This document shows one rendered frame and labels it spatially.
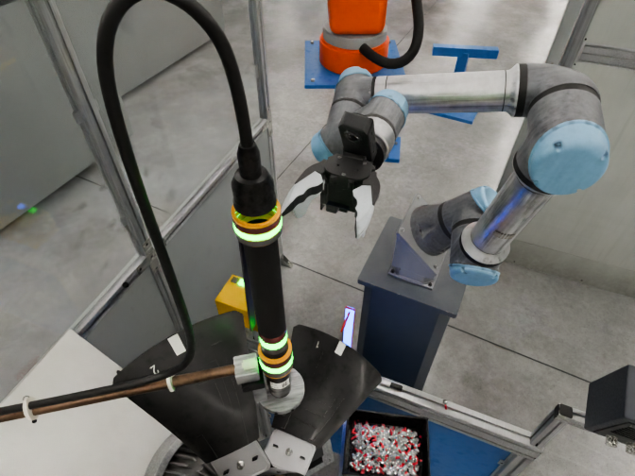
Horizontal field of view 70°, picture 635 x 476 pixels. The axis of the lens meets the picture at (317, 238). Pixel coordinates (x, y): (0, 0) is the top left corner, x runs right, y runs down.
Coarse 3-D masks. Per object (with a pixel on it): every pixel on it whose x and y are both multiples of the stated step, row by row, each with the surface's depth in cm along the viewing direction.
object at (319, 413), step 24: (312, 336) 100; (312, 360) 97; (336, 360) 98; (360, 360) 100; (312, 384) 94; (336, 384) 95; (360, 384) 97; (312, 408) 91; (336, 408) 92; (288, 432) 88; (312, 432) 88
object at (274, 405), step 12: (240, 360) 59; (240, 372) 58; (252, 372) 58; (252, 384) 59; (264, 384) 59; (300, 384) 66; (264, 396) 63; (288, 396) 64; (300, 396) 64; (264, 408) 64; (276, 408) 63; (288, 408) 63
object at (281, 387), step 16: (240, 144) 34; (256, 144) 35; (240, 160) 35; (256, 160) 35; (240, 176) 36; (256, 176) 36; (240, 192) 36; (256, 192) 36; (272, 192) 37; (240, 208) 37; (256, 208) 37; (272, 208) 38; (272, 384) 61; (288, 384) 62
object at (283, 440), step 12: (276, 432) 88; (276, 444) 87; (288, 444) 87; (300, 444) 87; (312, 444) 87; (276, 456) 85; (288, 456) 85; (312, 456) 85; (288, 468) 84; (300, 468) 84
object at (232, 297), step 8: (224, 288) 126; (232, 288) 126; (240, 288) 126; (224, 296) 124; (232, 296) 124; (240, 296) 124; (216, 304) 124; (224, 304) 123; (232, 304) 122; (240, 304) 122; (224, 312) 126; (240, 312) 122; (248, 320) 124; (248, 328) 127; (256, 328) 125
